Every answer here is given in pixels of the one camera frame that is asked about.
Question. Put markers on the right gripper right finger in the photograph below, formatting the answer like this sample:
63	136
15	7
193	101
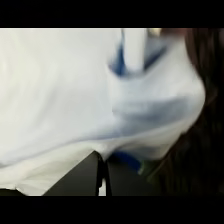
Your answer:
125	181

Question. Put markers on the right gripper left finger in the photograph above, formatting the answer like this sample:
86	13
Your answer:
80	180

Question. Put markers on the white garment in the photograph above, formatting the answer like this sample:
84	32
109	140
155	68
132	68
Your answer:
60	100

